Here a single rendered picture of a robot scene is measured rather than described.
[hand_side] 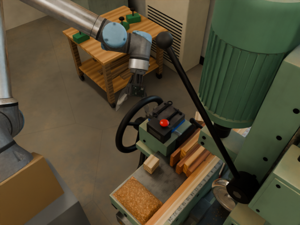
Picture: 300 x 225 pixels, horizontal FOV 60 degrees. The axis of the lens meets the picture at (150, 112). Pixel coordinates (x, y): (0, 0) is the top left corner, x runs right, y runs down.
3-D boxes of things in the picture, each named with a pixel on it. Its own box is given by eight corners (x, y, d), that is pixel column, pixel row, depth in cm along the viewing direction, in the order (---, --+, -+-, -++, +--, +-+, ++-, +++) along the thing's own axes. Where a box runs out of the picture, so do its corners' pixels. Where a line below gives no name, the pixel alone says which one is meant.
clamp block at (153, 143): (164, 118, 107) (164, 104, 100) (189, 137, 101) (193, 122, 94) (138, 140, 100) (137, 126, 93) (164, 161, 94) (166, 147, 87)
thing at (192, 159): (216, 135, 97) (218, 127, 93) (219, 138, 97) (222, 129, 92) (182, 171, 88) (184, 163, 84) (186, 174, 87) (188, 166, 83)
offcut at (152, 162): (151, 160, 91) (151, 153, 88) (159, 164, 89) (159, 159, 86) (143, 168, 88) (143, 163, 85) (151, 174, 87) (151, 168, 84)
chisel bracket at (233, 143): (208, 132, 88) (213, 116, 81) (245, 157, 81) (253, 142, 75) (195, 146, 84) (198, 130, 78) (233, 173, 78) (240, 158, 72)
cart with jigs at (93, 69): (127, 52, 281) (123, -7, 233) (164, 78, 254) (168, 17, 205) (75, 80, 252) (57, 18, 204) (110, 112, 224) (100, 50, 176)
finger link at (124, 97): (112, 108, 114) (127, 93, 115) (110, 106, 120) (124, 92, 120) (117, 113, 115) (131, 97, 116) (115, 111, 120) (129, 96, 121)
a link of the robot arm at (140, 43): (130, 32, 120) (151, 35, 122) (127, 59, 121) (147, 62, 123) (131, 28, 111) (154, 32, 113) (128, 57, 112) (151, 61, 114)
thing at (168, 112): (164, 107, 99) (164, 97, 95) (187, 122, 94) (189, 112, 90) (139, 127, 93) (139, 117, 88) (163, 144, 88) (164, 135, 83)
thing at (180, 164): (203, 142, 95) (206, 134, 92) (207, 145, 95) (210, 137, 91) (175, 172, 88) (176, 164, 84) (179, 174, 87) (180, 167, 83)
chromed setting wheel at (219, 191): (211, 188, 78) (220, 168, 68) (249, 217, 72) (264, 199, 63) (206, 195, 76) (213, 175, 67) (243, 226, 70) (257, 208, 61)
